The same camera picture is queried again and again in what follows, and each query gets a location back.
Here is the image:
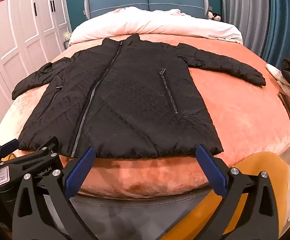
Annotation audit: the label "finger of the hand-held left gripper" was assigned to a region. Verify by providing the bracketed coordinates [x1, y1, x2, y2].
[0, 139, 20, 165]
[16, 137, 62, 172]

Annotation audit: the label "blue upholstered headboard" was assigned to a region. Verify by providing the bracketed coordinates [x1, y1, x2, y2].
[84, 0, 209, 19]

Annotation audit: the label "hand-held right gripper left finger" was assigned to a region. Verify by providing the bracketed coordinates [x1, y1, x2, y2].
[12, 146, 98, 240]

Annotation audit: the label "person's mustard yellow clothing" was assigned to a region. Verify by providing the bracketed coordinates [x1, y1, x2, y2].
[164, 151, 290, 240]

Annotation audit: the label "white cloth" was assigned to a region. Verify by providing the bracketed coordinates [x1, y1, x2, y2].
[266, 64, 285, 81]

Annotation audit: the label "orange plush blanket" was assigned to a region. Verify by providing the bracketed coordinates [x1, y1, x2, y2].
[0, 32, 290, 200]

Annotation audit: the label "black puffer jacket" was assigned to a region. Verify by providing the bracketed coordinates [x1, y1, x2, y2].
[11, 33, 267, 159]

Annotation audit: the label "white panelled wardrobe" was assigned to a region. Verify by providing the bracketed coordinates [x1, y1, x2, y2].
[0, 0, 72, 140]

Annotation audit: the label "grey curtain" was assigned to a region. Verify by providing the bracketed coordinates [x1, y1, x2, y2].
[220, 0, 272, 63]

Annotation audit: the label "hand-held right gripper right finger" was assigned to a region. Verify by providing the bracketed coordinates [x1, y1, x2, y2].
[196, 145, 278, 240]

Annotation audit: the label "white duvet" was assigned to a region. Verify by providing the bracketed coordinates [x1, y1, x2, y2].
[69, 6, 243, 47]

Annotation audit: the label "dark smartphone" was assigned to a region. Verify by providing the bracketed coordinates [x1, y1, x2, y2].
[278, 92, 290, 125]

